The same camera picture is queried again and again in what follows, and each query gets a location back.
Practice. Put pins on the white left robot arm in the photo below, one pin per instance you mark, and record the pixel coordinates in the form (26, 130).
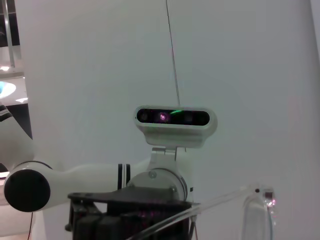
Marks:
(82, 177)

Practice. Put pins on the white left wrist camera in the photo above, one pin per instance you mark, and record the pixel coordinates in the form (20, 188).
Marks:
(175, 125)

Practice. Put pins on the clear white glasses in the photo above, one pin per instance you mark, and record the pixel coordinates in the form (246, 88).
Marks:
(257, 212)

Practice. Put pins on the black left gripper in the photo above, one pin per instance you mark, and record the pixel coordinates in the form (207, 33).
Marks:
(140, 200)

